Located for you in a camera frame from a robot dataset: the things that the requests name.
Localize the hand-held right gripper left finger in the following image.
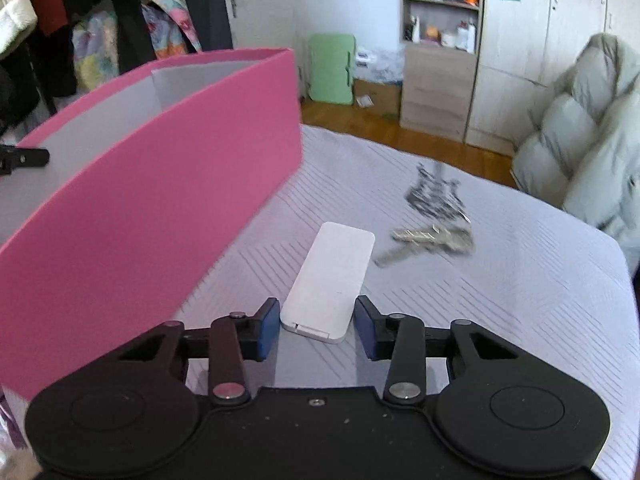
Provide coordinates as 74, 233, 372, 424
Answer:
117, 297, 281, 406

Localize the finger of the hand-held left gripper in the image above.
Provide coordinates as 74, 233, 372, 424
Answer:
0, 145, 51, 177

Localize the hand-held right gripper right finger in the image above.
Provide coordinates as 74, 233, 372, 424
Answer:
354, 296, 523, 406

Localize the white power bank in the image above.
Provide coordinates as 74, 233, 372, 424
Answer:
279, 221, 376, 345

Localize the pink cardboard box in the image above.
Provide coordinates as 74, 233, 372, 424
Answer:
0, 47, 303, 411

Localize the black hanging garment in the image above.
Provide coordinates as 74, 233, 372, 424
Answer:
0, 25, 79, 136

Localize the silver key bunch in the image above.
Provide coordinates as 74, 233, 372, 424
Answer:
372, 225, 475, 269

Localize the white fleece garment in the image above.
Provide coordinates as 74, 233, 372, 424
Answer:
0, 0, 39, 59

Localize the grey striped bedspread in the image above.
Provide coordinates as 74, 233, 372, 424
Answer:
172, 125, 640, 480

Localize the black ruffled hanging cloth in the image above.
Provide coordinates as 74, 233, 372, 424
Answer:
87, 0, 157, 77

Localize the floral quilt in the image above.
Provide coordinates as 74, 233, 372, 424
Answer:
72, 0, 203, 93

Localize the brown cardboard box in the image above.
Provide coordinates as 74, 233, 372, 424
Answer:
352, 77, 404, 121

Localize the wooden shelf unit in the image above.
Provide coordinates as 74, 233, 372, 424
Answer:
399, 0, 486, 144

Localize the green folding table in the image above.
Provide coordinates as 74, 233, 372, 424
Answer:
306, 34, 357, 107

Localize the white carton with blue print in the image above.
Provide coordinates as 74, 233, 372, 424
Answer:
354, 47, 404, 84

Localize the grey puffer jacket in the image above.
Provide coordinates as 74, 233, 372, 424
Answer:
512, 32, 640, 247

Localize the white pump bottle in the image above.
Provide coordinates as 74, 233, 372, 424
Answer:
456, 20, 477, 54

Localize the light wooden wardrobe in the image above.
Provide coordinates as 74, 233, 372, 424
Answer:
465, 0, 640, 157

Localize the dark metal keychain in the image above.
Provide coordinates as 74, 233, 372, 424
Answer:
405, 162, 472, 224

